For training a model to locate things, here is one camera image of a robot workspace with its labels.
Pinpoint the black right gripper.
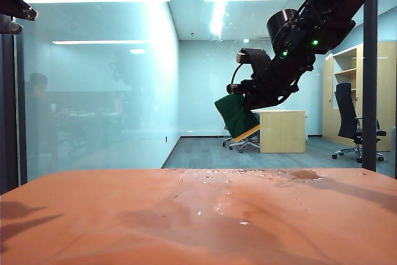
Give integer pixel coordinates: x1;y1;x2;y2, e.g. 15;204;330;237
226;58;314;113

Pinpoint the yellow sponge with green pad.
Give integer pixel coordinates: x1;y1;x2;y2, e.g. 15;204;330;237
214;93;262;143

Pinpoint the black mesh office chair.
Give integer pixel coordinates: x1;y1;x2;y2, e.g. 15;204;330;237
222;128;237;148
228;133;261;154

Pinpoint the light wooden desk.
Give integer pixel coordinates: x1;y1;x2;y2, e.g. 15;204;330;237
251;109;308;154

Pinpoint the light wooden shelf cabinet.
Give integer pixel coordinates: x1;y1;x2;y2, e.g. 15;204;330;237
321;41;397;153

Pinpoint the tall black office chair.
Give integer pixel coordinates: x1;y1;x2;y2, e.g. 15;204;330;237
331;82;387;163

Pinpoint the orange table mat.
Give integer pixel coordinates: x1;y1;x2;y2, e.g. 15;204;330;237
0;168;397;265

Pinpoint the black camera cable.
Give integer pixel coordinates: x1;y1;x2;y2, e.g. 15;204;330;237
231;63;246;88

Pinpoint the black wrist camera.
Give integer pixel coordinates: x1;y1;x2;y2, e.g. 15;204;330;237
235;47;271;75

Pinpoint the dark metal frame post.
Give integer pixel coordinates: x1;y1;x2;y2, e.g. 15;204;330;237
0;0;29;196
361;0;378;173

